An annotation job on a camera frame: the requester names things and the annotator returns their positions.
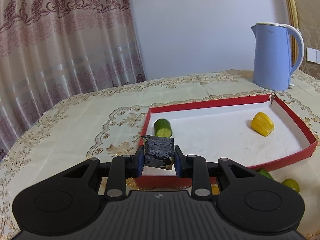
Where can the light green round fruit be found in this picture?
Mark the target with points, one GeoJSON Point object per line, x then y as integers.
{"type": "Point", "coordinates": [291, 183]}

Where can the gold mirror frame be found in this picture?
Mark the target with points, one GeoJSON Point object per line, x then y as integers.
{"type": "Point", "coordinates": [294, 21]}

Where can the green cucumber piece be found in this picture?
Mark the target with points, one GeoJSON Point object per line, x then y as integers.
{"type": "Point", "coordinates": [162, 128]}

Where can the pink patterned curtain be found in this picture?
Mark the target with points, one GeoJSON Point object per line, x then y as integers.
{"type": "Point", "coordinates": [54, 49]}

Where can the dark square sugarcane piece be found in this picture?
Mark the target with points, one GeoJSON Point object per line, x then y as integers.
{"type": "Point", "coordinates": [159, 152]}

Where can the red shallow box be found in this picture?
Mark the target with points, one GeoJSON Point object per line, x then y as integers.
{"type": "Point", "coordinates": [221, 128]}

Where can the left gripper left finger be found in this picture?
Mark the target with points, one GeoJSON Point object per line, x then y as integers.
{"type": "Point", "coordinates": [133, 165]}

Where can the beige embroidered tablecloth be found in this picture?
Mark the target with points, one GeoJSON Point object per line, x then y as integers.
{"type": "Point", "coordinates": [107, 123]}

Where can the white wall switch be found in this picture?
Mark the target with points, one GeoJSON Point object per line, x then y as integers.
{"type": "Point", "coordinates": [313, 55]}

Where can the yellow pepper piece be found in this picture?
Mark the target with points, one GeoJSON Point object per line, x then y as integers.
{"type": "Point", "coordinates": [215, 189]}
{"type": "Point", "coordinates": [262, 124]}

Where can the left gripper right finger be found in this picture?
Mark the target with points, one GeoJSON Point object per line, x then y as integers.
{"type": "Point", "coordinates": [184, 165]}

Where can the dark green lime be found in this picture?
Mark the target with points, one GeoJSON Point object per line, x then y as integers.
{"type": "Point", "coordinates": [265, 173]}

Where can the blue electric kettle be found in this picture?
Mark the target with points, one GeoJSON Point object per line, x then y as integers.
{"type": "Point", "coordinates": [273, 65]}

